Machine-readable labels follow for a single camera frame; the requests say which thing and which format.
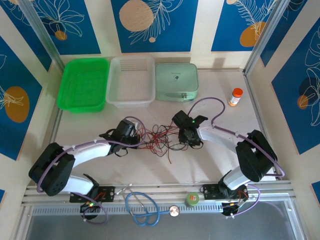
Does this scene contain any orange pill bottle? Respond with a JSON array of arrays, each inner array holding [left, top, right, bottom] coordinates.
[[228, 87, 244, 107]]

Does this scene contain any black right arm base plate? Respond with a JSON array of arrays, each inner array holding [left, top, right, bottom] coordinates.
[[202, 183, 249, 201]]

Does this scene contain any blue stethoscope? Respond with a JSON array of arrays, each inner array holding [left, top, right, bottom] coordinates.
[[114, 183, 180, 227]]

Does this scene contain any aluminium frame post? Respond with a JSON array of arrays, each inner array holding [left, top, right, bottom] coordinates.
[[18, 0, 66, 74], [243, 0, 280, 76]]

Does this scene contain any green plastic basket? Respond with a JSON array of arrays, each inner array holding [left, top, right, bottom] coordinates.
[[56, 57, 111, 114]]

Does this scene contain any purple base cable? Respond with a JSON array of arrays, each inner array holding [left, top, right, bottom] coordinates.
[[82, 199, 109, 225], [222, 184, 262, 220]]

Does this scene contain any white plastic basket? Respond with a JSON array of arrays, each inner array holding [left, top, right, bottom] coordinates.
[[105, 56, 156, 109]]

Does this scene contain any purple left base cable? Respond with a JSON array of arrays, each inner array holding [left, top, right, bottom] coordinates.
[[82, 199, 109, 225]]

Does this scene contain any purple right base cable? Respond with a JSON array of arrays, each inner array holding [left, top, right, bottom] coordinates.
[[222, 184, 262, 220]]

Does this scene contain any thin red wire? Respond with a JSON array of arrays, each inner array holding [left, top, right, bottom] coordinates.
[[139, 126, 163, 155], [149, 124, 173, 165]]

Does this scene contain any aluminium table edge rail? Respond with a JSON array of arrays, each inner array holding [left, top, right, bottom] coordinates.
[[21, 181, 295, 209]]

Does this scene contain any mint green zip pouch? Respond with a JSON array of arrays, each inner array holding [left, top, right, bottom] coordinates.
[[154, 62, 200, 103]]

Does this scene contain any thin black wire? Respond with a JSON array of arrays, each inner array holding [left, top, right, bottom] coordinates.
[[159, 122, 191, 158], [143, 123, 176, 151]]

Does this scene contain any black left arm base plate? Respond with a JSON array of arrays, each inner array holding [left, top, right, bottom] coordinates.
[[69, 186, 116, 203]]

